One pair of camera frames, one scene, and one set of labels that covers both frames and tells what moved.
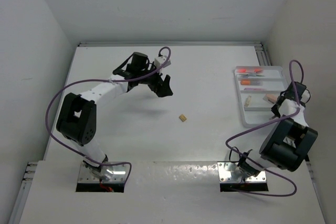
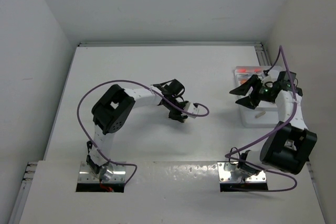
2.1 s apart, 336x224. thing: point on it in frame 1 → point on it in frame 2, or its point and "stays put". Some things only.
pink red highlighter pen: [245, 70] stays put
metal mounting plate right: [229, 171] stays put
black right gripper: [274, 110] → [250, 101]
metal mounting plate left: [119, 173] stays put
